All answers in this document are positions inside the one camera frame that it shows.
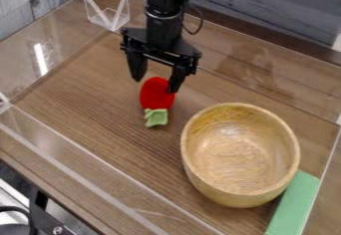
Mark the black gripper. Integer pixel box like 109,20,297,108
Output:
121,9,203,93

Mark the red plush strawberry toy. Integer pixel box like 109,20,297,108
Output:
141,77,174,127

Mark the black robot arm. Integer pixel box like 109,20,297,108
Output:
121,0,203,93

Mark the wooden bowl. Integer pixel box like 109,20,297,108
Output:
180,103,302,208

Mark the green foam block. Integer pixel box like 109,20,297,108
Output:
264,170,320,235

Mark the black cable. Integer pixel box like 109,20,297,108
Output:
180,0,205,36

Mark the clear acrylic corner bracket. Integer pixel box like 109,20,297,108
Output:
85,0,132,32

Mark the clear acrylic enclosure wall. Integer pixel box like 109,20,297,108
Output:
0,0,341,235

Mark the black table leg bracket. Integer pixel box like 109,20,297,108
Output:
30,189,77,235

